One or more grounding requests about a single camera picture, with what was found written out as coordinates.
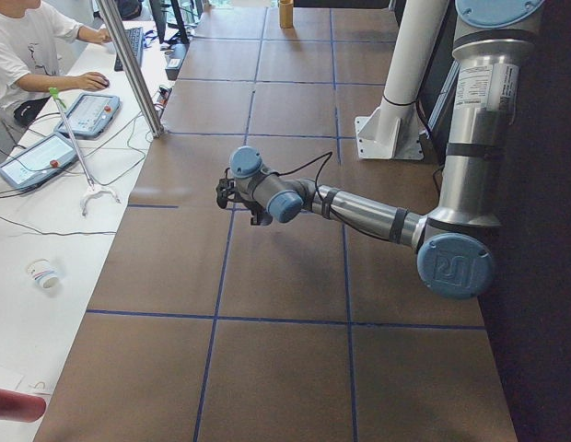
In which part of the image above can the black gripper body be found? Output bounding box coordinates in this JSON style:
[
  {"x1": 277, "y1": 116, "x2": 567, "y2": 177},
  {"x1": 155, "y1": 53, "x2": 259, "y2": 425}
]
[{"x1": 216, "y1": 177, "x2": 273, "y2": 226}]

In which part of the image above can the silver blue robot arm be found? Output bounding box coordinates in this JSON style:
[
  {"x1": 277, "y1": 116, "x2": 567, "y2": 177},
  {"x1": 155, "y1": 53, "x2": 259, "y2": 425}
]
[{"x1": 216, "y1": 1, "x2": 544, "y2": 299}]

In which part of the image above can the brown wooden chopstick holder cup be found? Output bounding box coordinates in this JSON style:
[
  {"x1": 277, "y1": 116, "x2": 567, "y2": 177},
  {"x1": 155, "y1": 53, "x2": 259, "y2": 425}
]
[{"x1": 278, "y1": 0, "x2": 294, "y2": 29}]

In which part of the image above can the white paper cup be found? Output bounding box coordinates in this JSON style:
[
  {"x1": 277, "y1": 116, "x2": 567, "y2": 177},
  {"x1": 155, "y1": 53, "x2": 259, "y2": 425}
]
[{"x1": 26, "y1": 259, "x2": 61, "y2": 289}]

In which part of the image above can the black power adapter box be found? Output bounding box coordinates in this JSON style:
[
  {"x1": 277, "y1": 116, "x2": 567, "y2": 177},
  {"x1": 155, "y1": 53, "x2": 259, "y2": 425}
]
[{"x1": 165, "y1": 43, "x2": 189, "y2": 81}]

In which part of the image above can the far teach pendant tablet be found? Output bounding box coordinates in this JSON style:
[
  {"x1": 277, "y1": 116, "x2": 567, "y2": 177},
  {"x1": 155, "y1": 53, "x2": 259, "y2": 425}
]
[{"x1": 61, "y1": 93, "x2": 121, "y2": 140}]

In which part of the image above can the teach pendant tablet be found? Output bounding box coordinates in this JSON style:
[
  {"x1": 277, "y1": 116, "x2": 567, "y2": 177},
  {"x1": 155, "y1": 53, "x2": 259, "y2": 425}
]
[
  {"x1": 61, "y1": 93, "x2": 121, "y2": 140},
  {"x1": 0, "y1": 134, "x2": 77, "y2": 190}
]

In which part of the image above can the black monitor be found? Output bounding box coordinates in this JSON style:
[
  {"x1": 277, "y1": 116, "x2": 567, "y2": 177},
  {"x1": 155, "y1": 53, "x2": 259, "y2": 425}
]
[{"x1": 149, "y1": 0, "x2": 191, "y2": 46}]

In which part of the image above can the near teach pendant tablet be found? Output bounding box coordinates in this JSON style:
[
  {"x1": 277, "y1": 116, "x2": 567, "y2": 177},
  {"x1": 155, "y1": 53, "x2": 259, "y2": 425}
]
[{"x1": 0, "y1": 134, "x2": 77, "y2": 190}]

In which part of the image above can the black keyboard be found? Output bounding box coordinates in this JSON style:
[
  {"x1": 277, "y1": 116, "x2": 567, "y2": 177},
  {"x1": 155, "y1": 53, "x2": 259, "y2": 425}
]
[{"x1": 113, "y1": 27, "x2": 144, "y2": 72}]

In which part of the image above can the grabber reaching tool stick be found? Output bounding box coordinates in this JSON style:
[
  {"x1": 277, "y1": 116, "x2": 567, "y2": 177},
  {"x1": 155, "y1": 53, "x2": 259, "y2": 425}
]
[{"x1": 49, "y1": 87, "x2": 121, "y2": 216}]

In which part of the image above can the person in white shirt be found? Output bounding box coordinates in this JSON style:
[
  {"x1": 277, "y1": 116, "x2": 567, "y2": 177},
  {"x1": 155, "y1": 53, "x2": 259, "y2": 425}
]
[{"x1": 0, "y1": 1, "x2": 111, "y2": 126}]

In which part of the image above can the red fire extinguisher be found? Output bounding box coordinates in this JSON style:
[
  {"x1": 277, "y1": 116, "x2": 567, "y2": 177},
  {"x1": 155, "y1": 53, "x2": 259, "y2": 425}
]
[{"x1": 0, "y1": 389, "x2": 47, "y2": 423}]

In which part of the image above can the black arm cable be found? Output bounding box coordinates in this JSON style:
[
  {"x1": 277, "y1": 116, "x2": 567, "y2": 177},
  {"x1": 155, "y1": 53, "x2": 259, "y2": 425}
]
[{"x1": 275, "y1": 151, "x2": 402, "y2": 241}]

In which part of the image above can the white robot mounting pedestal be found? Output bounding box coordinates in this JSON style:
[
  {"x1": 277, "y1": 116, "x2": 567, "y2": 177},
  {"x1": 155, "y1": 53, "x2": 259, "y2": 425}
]
[{"x1": 355, "y1": 0, "x2": 449, "y2": 161}]

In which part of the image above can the aluminium frame post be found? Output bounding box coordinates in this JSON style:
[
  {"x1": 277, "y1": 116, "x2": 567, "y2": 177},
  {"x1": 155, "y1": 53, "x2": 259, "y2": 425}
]
[{"x1": 97, "y1": 0, "x2": 164, "y2": 138}]

